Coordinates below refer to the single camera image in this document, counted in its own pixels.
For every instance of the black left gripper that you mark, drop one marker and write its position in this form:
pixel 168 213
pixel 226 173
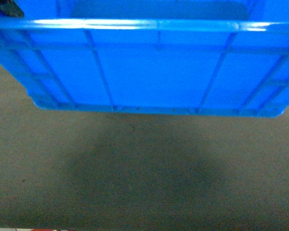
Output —
pixel 10 8

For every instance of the large blue plastic crate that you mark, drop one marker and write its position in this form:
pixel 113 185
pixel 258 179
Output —
pixel 183 57

